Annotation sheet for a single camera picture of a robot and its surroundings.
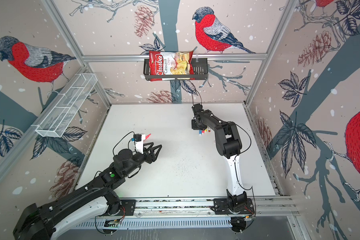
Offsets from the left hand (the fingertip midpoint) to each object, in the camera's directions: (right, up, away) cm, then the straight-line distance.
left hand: (157, 145), depth 73 cm
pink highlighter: (+27, +4, +30) cm, 41 cm away
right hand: (+22, +6, +32) cm, 39 cm away
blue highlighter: (+25, +4, +30) cm, 40 cm away
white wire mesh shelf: (-48, +13, -2) cm, 49 cm away
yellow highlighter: (+29, +5, +31) cm, 43 cm away
